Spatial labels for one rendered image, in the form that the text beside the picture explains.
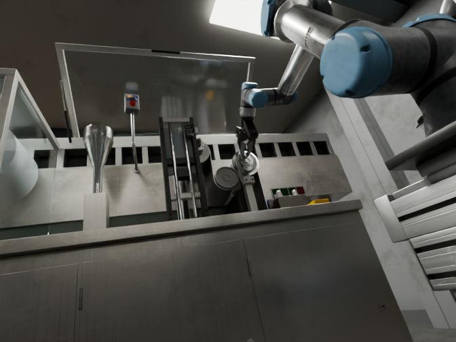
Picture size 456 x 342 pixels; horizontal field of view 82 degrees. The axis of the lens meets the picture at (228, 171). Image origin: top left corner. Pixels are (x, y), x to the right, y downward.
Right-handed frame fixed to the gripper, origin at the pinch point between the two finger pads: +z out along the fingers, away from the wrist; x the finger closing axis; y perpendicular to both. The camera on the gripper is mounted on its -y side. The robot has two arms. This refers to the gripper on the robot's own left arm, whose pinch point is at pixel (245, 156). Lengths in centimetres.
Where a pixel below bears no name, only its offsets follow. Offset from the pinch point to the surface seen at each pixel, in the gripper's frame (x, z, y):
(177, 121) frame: 33.3, -16.8, 5.9
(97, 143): 70, -4, 18
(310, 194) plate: -56, 35, 15
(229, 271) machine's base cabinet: 25, 18, -56
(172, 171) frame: 38.0, 1.2, -11.1
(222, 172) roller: 12.6, 7.3, -2.4
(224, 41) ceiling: -49, -66, 211
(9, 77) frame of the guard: 96, -33, 10
